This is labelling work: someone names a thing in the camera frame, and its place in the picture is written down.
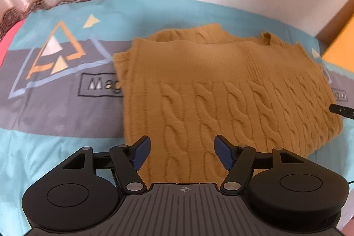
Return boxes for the mustard cable-knit sweater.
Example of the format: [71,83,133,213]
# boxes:
[114,24,343,184]

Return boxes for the blue grey patterned bedsheet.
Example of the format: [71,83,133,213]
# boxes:
[1,0,353,235]

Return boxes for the orange wooden headboard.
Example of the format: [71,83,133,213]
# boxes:
[322,19,354,73]

